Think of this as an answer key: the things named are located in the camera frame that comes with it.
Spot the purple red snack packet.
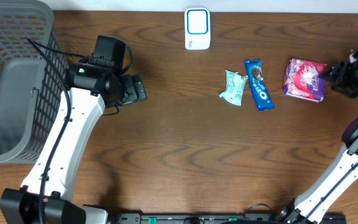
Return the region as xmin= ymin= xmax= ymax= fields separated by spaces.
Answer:
xmin=283 ymin=58 xmax=327 ymax=103

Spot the grey plastic mesh basket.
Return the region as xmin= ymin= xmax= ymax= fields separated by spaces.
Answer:
xmin=0 ymin=1 xmax=68 ymax=164

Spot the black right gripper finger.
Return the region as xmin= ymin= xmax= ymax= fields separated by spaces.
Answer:
xmin=318 ymin=62 xmax=344 ymax=82
xmin=332 ymin=82 xmax=347 ymax=93

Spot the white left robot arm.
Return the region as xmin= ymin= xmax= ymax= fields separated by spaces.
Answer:
xmin=0 ymin=62 xmax=147 ymax=223

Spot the white barcode scanner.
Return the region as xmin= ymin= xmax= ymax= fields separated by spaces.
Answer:
xmin=184 ymin=7 xmax=211 ymax=50

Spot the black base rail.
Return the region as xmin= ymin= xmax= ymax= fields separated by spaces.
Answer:
xmin=113 ymin=212 xmax=347 ymax=224

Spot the blue Oreo cookie packet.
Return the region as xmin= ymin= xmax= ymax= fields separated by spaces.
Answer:
xmin=244 ymin=60 xmax=275 ymax=111

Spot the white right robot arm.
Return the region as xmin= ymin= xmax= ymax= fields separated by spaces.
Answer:
xmin=275 ymin=57 xmax=358 ymax=223

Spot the mint green snack packet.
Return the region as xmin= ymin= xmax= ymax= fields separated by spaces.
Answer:
xmin=219 ymin=70 xmax=248 ymax=106

